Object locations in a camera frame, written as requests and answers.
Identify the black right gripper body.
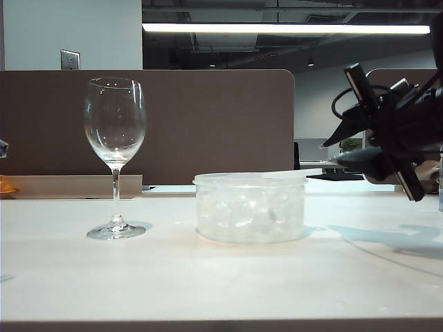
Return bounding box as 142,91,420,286
344,62,440,202

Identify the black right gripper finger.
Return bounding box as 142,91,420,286
331,146,396,178
320,105,370,149

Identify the translucent plastic ice shovel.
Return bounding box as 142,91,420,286
264,167,325,181

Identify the clear ice cube heap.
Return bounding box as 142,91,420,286
199,186,304,241

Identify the clear wine glass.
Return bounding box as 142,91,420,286
82,77,148,241

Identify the green potted plant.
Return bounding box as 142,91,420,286
339,138,363,153

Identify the white office monitor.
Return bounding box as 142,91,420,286
297,138,329,162

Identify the brown crumpled bag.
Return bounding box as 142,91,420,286
413,159,441,194

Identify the white background office desk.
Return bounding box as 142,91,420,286
299,158,347,174

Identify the clear plastic water bottle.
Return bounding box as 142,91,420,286
438,145,443,212

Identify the ceiling air vent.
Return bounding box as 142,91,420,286
304,13,335,24

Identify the long ceiling light bar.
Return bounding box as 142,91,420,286
141,23,432,35

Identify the round translucent plastic container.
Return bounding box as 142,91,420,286
192,172,309,246

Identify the wide brown desk partition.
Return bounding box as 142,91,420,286
0,68,296,186

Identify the flat beige cardboard box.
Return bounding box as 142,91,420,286
0,174,143,200

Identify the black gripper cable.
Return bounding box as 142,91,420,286
331,86,359,120

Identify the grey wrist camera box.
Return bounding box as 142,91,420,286
390,78,418,96

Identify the grey ceiling duct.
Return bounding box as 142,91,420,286
190,33,259,53

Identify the metal wall switch plate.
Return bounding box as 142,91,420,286
60,49,81,71

